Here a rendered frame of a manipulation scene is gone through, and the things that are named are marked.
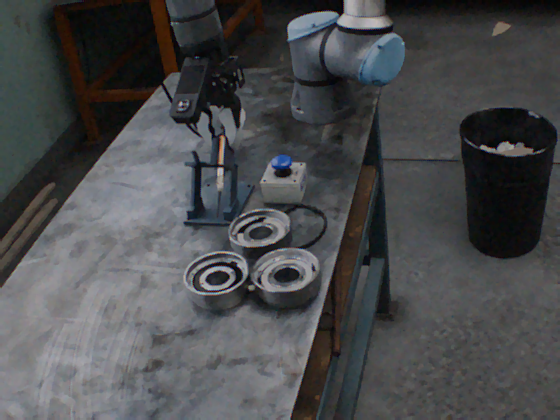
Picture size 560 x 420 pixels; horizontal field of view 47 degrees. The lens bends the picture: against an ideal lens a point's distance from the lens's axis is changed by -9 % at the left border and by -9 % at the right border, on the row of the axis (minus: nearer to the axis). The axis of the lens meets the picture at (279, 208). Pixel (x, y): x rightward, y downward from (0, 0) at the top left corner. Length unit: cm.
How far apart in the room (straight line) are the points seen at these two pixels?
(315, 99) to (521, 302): 105
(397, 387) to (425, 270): 52
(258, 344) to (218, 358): 6
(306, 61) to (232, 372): 75
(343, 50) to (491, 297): 111
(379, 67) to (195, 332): 64
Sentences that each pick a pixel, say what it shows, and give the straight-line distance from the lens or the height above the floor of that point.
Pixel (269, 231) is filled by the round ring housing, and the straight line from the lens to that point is 120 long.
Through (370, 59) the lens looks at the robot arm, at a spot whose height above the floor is 99.
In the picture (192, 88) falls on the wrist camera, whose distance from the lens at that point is 109.
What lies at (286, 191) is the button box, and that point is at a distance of 128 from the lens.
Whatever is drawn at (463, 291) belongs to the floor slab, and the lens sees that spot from 227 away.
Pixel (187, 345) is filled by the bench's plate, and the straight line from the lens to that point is 105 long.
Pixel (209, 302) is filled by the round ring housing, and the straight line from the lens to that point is 107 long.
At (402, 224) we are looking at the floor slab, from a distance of 256.
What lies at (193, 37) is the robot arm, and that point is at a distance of 109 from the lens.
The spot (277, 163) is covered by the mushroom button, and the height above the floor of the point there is 87.
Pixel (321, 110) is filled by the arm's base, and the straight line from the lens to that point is 153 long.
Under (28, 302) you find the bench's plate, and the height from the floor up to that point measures 80.
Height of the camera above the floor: 152
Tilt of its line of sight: 34 degrees down
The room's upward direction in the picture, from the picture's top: 10 degrees counter-clockwise
